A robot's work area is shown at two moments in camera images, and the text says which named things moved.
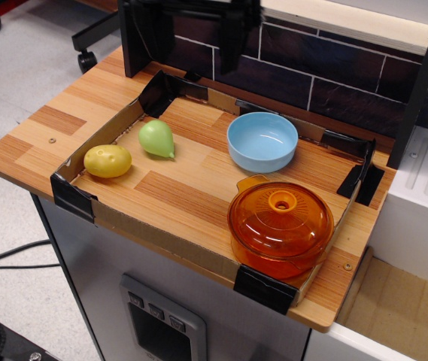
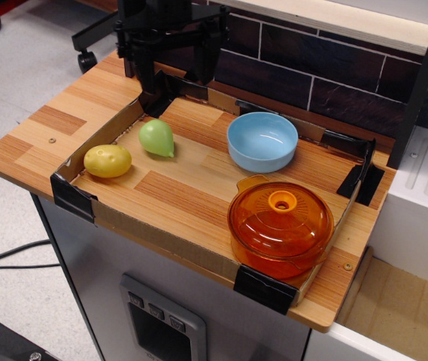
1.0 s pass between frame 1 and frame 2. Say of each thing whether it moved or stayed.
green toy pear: stayed
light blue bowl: stayed
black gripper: moved
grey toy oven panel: stayed
